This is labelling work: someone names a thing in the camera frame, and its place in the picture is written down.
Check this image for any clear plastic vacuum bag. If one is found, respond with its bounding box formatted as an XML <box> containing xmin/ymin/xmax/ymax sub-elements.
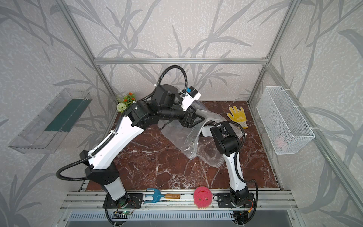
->
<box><xmin>157</xmin><ymin>101</ymin><xmax>245</xmax><ymax>168</ymax></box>

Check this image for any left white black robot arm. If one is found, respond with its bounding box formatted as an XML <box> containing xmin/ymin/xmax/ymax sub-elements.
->
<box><xmin>56</xmin><ymin>65</ymin><xmax>205</xmax><ymax>202</ymax></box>

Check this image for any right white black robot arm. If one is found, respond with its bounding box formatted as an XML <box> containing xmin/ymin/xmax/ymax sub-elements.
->
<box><xmin>201</xmin><ymin>121</ymin><xmax>258</xmax><ymax>206</ymax></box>

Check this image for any yellow work glove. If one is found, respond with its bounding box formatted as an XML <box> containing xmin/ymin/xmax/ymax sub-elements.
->
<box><xmin>227</xmin><ymin>106</ymin><xmax>248</xmax><ymax>129</ymax></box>

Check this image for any potted artificial flower plant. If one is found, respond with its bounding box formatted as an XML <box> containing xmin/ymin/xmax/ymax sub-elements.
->
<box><xmin>116</xmin><ymin>92</ymin><xmax>137</xmax><ymax>113</ymax></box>

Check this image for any pink round scrub brush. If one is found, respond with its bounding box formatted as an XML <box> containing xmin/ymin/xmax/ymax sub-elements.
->
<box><xmin>193</xmin><ymin>186</ymin><xmax>213</xmax><ymax>209</ymax></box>

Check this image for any pink object in basket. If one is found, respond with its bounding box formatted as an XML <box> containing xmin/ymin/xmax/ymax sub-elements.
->
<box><xmin>275</xmin><ymin>136</ymin><xmax>288</xmax><ymax>151</ymax></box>

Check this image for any small green circuit board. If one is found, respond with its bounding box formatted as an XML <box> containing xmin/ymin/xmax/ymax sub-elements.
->
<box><xmin>114</xmin><ymin>211</ymin><xmax>134</xmax><ymax>217</ymax></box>

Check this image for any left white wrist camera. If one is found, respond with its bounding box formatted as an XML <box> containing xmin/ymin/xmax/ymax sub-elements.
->
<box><xmin>181</xmin><ymin>86</ymin><xmax>201</xmax><ymax>112</ymax></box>

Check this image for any blue garden fork wooden handle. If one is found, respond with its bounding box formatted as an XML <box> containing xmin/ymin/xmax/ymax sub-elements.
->
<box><xmin>144</xmin><ymin>188</ymin><xmax>181</xmax><ymax>204</ymax></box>

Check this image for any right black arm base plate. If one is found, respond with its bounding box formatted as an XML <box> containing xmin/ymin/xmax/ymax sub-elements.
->
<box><xmin>215</xmin><ymin>193</ymin><xmax>255</xmax><ymax>210</ymax></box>

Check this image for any white wire mesh basket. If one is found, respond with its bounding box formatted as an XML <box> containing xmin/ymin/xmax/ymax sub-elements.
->
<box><xmin>257</xmin><ymin>86</ymin><xmax>315</xmax><ymax>155</ymax></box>

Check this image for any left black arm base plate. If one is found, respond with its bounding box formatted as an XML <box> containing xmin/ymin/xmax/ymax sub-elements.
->
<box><xmin>103</xmin><ymin>193</ymin><xmax>143</xmax><ymax>209</ymax></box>

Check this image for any clear acrylic wall shelf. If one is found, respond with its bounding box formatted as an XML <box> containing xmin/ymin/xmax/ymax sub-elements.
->
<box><xmin>9</xmin><ymin>89</ymin><xmax>92</xmax><ymax>154</ymax></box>

